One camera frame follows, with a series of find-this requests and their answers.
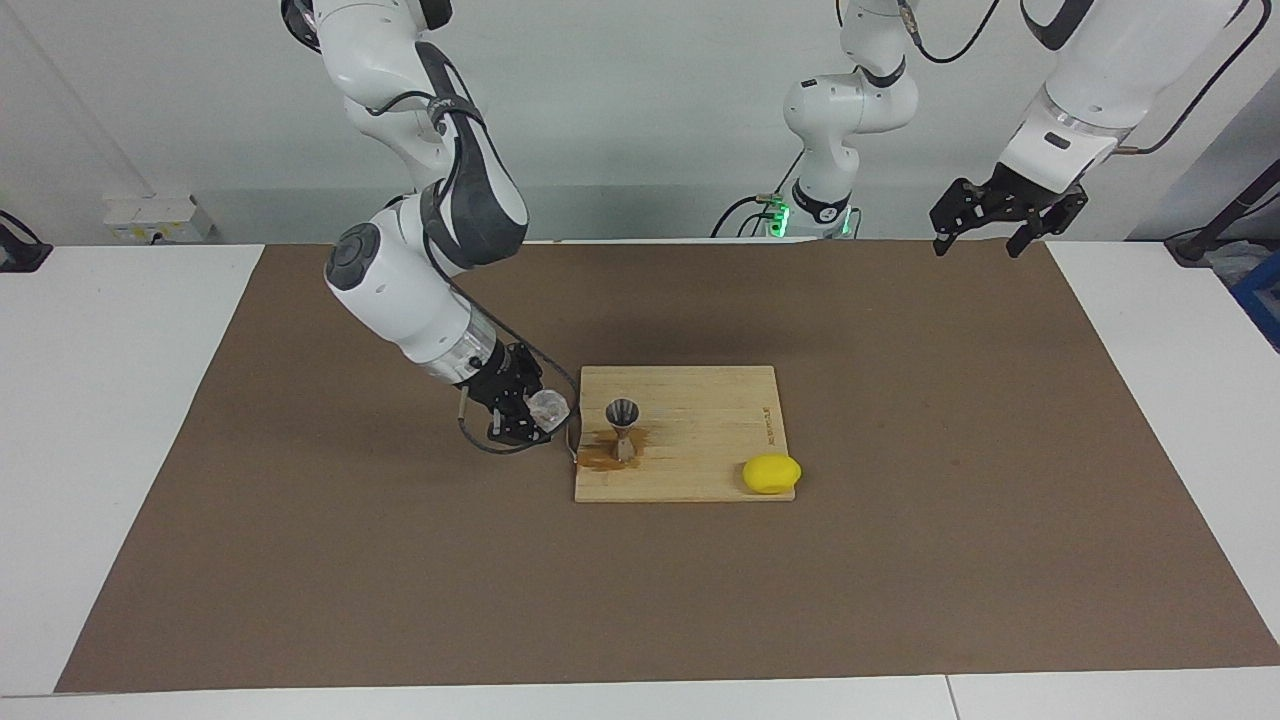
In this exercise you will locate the blue crate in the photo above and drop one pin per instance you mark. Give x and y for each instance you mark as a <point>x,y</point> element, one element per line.
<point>1262,295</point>

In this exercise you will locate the yellow lemon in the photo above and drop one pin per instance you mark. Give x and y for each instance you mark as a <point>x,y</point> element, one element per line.
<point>770,474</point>

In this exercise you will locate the white wall socket box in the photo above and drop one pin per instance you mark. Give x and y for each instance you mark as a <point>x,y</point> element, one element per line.
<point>150,215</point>

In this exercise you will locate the small clear glass cup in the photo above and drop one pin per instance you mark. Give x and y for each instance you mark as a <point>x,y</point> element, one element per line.
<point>550,408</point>

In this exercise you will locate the black clamp object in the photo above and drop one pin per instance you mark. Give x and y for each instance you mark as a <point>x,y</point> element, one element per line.
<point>20,255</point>

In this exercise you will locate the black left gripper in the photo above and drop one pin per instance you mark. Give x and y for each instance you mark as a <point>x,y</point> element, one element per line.
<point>1035,192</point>

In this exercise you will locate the steel cocktail jigger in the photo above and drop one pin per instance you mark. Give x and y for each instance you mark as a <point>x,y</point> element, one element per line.
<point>622,415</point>

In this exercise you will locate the bamboo cutting board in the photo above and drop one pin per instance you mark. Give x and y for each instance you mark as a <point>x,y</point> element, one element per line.
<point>700,430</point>

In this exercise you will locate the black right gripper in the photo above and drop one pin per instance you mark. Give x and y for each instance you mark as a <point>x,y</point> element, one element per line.
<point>500,378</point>

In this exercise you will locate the brown table mat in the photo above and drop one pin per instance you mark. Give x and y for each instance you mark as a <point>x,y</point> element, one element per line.
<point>640,600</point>

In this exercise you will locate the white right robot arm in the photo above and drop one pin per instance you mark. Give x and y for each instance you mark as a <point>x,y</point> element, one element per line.
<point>400,290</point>

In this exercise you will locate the black stand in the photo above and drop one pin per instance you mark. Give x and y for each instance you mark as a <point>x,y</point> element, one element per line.
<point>1195,245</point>

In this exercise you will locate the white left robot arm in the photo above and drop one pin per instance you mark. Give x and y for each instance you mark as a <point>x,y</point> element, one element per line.
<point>1090,60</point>

